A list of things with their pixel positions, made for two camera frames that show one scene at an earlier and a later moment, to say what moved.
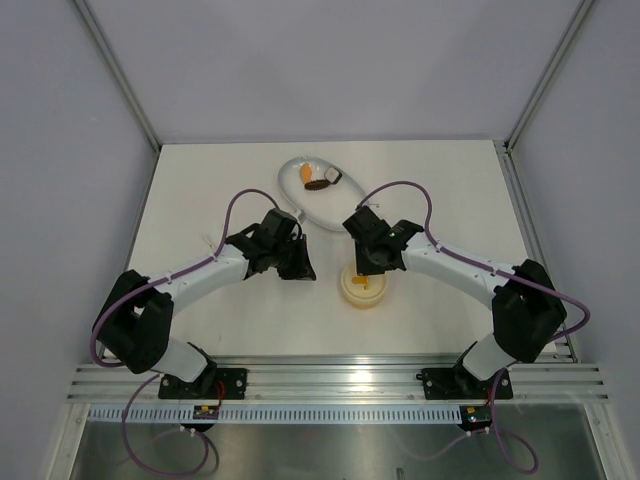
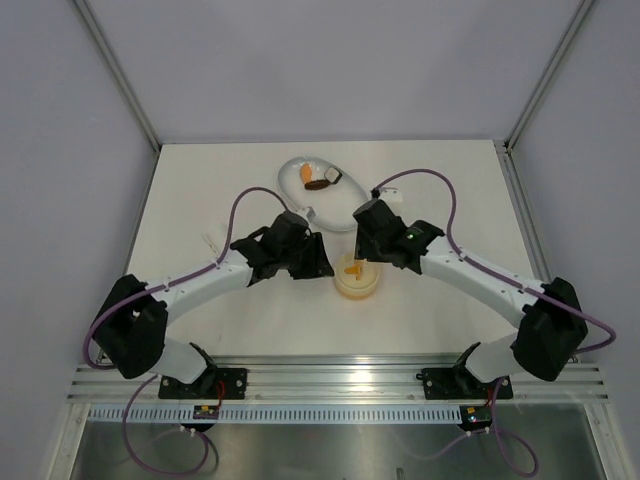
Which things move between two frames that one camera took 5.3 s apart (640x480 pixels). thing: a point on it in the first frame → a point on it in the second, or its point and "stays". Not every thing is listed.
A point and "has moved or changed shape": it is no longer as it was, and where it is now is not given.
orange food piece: x=306 y=172 stays
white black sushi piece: x=332 y=174 stays
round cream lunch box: x=363 y=291 has moved or changed shape
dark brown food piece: x=316 y=185 stays
